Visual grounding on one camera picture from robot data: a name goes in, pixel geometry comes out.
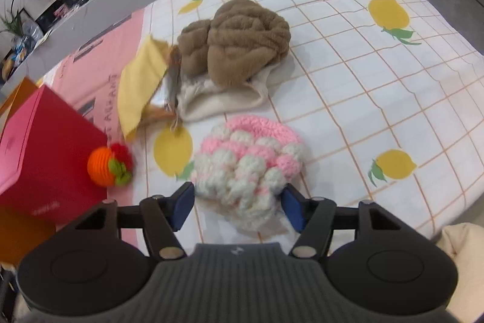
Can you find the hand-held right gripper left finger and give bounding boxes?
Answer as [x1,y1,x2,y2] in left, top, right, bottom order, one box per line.
[76,181,196,259]

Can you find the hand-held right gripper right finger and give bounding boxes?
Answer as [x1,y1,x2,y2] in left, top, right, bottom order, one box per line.
[281,183,408,259]

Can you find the pink white knit hat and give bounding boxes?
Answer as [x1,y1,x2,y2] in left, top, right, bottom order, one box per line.
[191,115,308,235]

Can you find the cream fleece hat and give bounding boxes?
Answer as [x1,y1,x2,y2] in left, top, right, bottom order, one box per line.
[177,64,271,122]

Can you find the crochet orange fruit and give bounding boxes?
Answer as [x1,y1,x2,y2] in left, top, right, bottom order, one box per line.
[87,142,134,188]

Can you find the yellow cloth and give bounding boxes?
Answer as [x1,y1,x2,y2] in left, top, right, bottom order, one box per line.
[117,35,169,140]

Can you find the lemon print blanket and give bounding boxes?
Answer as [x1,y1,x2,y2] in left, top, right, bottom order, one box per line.
[146,0,484,244]

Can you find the red box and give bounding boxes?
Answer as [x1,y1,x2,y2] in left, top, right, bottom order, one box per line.
[0,84,108,225]

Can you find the pink printed sheet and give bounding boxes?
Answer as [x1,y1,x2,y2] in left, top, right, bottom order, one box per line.
[40,7,159,255]

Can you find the brown plush hat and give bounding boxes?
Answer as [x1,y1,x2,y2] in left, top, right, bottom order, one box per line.
[178,0,291,86]

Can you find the cream cushion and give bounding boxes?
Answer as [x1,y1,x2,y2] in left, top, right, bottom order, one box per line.
[435,222,484,303]

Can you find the colourful snack bag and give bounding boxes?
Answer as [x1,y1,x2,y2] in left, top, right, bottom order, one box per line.
[0,39,30,79]

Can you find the green plant in glass vase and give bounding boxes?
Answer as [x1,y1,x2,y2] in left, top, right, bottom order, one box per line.
[0,0,27,40]

